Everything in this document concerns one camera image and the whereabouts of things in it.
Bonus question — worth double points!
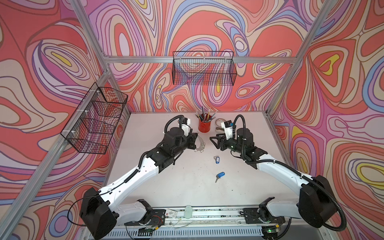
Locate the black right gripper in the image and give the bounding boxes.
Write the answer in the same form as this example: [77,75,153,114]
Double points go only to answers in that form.
[210,132,246,154]

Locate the silver metal keyring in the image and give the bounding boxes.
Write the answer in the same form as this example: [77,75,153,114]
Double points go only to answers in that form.
[194,139,206,153]

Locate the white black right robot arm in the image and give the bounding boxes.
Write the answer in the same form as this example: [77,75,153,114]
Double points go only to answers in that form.
[210,115,347,232]

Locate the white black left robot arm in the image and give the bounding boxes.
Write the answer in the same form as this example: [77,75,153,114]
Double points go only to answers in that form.
[79,115,198,240]

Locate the tape roll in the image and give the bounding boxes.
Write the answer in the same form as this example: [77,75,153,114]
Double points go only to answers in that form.
[215,118,226,126]

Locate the red pencil cup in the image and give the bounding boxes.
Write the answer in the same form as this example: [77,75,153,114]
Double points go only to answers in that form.
[198,121,212,133]

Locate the pencils in cup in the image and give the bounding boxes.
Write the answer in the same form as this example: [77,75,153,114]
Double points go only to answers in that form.
[195,107,217,123]

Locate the blue headed key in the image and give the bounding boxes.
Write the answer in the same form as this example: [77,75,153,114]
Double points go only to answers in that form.
[215,172,225,183]

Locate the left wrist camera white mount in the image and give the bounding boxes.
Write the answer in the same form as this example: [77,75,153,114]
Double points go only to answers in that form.
[179,117,191,136]

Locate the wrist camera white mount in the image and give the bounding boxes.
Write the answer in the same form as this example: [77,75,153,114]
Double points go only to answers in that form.
[221,120,234,140]
[179,117,191,136]

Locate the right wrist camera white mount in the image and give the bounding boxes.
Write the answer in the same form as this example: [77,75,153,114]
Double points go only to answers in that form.
[221,120,234,140]

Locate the black wire basket back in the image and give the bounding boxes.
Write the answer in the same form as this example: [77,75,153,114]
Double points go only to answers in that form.
[172,51,238,86]

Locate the black wire basket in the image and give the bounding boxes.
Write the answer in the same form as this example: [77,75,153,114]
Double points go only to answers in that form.
[172,51,238,86]
[61,83,128,155]

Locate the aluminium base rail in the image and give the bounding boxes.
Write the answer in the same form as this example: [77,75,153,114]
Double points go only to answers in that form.
[80,205,328,240]

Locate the black wire basket left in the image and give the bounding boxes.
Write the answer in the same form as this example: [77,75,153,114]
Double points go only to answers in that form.
[61,83,128,155]

